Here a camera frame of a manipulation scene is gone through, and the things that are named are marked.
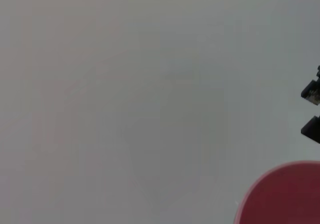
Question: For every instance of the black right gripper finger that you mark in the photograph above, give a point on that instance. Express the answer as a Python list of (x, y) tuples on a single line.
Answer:
[(313, 91), (313, 131)]

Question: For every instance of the pink plastic bowl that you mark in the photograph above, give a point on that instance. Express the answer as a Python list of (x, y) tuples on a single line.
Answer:
[(287, 196)]

